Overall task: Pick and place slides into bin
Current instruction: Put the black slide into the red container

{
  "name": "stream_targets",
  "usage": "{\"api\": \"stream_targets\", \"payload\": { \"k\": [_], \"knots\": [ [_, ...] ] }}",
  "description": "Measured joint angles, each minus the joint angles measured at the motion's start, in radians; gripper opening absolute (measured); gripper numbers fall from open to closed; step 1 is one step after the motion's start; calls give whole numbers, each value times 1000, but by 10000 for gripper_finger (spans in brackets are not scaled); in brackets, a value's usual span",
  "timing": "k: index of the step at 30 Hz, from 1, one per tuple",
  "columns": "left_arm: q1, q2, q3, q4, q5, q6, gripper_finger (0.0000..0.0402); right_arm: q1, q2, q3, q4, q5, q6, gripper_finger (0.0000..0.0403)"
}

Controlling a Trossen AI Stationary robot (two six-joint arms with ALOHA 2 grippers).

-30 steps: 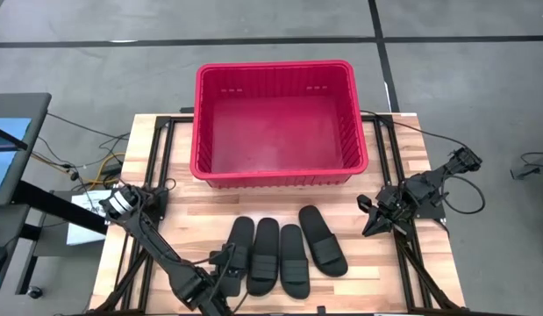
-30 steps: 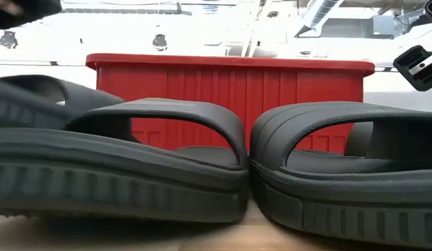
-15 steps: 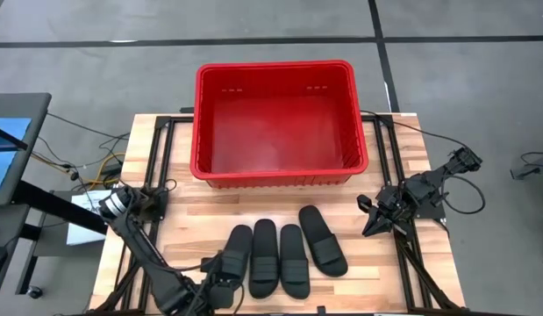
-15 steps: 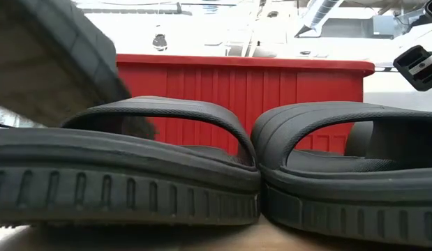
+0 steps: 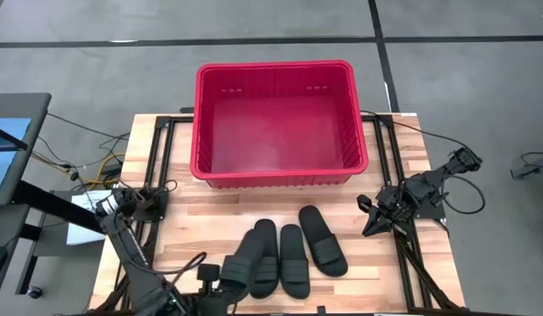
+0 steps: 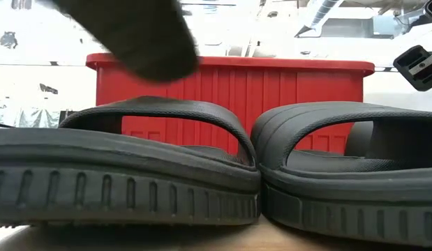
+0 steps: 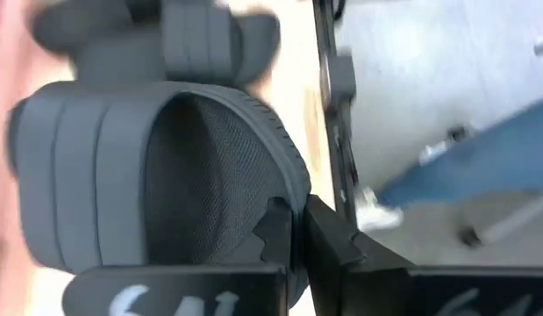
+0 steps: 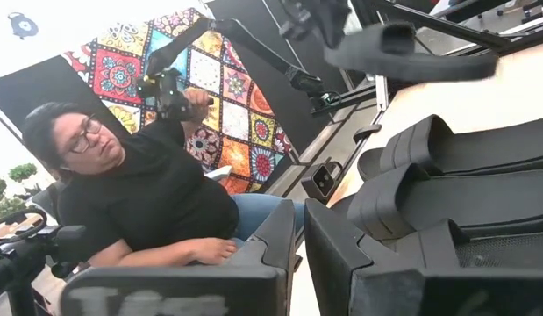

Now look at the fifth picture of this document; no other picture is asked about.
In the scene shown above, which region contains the black right arm loop cable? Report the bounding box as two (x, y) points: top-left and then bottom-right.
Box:
(441, 175), (487, 216)

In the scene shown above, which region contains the dark grey desk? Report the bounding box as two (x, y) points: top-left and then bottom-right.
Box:
(0, 204), (31, 316)

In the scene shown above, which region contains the grey equipment stand leg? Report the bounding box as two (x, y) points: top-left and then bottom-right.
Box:
(510, 151), (543, 181)

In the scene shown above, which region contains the black aluminium table frame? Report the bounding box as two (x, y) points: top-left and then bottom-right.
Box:
(95, 114), (468, 316)

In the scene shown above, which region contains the black cable to right arm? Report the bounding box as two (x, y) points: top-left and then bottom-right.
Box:
(361, 109), (472, 150)

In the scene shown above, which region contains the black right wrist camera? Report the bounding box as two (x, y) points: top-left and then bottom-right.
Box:
(356, 194), (373, 215)

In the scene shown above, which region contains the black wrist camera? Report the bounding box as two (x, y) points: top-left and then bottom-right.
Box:
(356, 194), (373, 215)
(196, 262), (221, 283)

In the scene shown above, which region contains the thin black monitor cable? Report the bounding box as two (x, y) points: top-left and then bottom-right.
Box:
(46, 111), (132, 141)

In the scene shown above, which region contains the computer monitor blue screen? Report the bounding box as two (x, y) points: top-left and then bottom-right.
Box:
(0, 91), (53, 207)

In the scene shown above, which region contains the red plastic bin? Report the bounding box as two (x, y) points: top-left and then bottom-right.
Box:
(189, 60), (369, 190)

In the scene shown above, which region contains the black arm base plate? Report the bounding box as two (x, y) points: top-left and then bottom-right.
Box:
(411, 192), (447, 220)
(132, 187), (170, 222)

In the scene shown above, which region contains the black rubber slide sandal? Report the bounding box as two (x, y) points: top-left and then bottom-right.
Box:
(297, 205), (349, 278)
(218, 227), (267, 304)
(278, 223), (311, 300)
(251, 218), (281, 300)

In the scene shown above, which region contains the white paper sheet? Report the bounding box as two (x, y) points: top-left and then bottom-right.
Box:
(66, 189), (113, 246)

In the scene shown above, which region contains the yellow floor cable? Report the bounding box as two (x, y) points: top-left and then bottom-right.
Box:
(32, 151), (126, 190)

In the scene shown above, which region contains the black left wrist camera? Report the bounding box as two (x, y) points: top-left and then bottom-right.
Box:
(196, 262), (221, 283)

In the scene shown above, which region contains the black monitor stand bar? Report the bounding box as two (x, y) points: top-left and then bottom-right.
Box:
(10, 179), (106, 234)

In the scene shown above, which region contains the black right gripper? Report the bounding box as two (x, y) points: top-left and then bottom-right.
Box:
(361, 183), (415, 238)

